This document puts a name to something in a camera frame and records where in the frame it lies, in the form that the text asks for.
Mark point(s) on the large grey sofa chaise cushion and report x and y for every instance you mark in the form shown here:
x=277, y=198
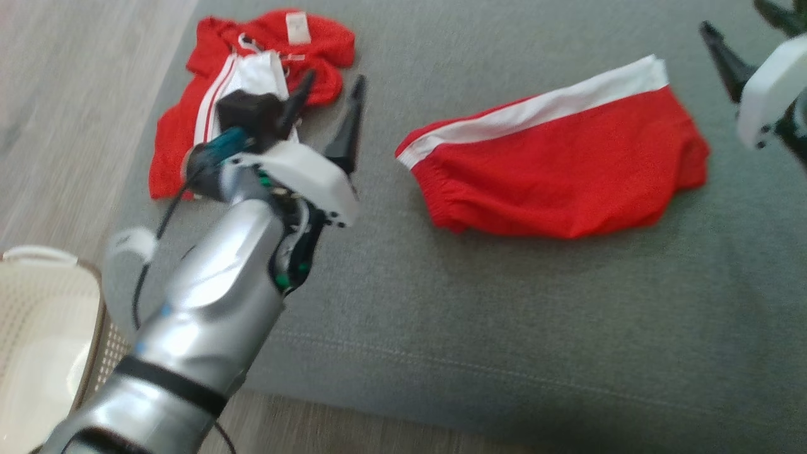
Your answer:
x=504, y=315

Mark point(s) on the beige perforated laundry basket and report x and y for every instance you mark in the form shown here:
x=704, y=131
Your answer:
x=44, y=340

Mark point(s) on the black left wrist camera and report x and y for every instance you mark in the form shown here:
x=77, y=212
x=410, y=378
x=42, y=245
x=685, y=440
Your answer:
x=249, y=113

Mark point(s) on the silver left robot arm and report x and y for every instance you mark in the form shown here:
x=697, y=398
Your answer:
x=208, y=315

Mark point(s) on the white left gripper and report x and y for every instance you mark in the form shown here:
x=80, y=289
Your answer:
x=309, y=173

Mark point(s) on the red shorts with white stripe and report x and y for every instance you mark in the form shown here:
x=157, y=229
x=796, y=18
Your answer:
x=555, y=170

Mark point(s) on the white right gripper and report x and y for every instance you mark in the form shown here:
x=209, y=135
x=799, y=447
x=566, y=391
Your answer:
x=772, y=82

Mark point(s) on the red jersey with white sleeves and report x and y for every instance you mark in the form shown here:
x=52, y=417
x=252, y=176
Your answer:
x=176, y=145

